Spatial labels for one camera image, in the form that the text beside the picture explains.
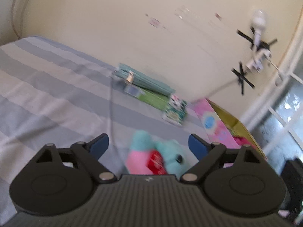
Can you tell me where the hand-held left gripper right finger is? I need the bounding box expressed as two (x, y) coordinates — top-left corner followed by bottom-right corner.
(180, 134), (262, 184)

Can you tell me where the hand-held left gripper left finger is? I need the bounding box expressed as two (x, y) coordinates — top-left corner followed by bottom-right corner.
(35, 134), (117, 184)

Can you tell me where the pink biscuit tin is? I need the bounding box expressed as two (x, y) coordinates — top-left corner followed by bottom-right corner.
(193, 98), (268, 162)

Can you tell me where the green cardboard box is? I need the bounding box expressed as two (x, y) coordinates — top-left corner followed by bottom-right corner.
(162, 95), (188, 126)

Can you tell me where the teal plush toy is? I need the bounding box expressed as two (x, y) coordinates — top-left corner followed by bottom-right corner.
(125, 130), (187, 176)

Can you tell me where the magenta packet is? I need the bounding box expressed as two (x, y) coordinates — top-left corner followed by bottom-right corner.
(233, 135), (253, 148)

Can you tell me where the green wet wipes packet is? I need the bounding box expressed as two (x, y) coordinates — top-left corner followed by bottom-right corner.
(124, 85), (171, 110)

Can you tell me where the teal zipper pouch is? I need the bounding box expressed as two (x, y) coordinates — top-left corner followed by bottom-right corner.
(113, 63), (176, 98)

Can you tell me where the striped bed sheet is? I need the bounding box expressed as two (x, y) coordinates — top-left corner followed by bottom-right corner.
(0, 36), (209, 220)

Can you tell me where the black tape cross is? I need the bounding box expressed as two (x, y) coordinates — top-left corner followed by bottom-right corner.
(237, 29), (278, 51)
(231, 62), (255, 96)

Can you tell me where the white power strip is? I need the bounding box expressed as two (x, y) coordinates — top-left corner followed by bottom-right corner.
(246, 49), (272, 72)

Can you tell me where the white light bulb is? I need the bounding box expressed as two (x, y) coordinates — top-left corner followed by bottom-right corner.
(250, 9), (268, 51)

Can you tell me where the grey power cable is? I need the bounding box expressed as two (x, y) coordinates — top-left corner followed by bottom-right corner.
(191, 80), (239, 104)

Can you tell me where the white window frame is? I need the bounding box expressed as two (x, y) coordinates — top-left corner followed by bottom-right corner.
(239, 0), (303, 163)

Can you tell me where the white fan cord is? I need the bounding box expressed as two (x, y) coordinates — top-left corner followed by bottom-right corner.
(267, 59), (286, 87)

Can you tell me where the grey wall cable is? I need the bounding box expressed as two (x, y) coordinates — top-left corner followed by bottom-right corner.
(11, 0), (38, 39)

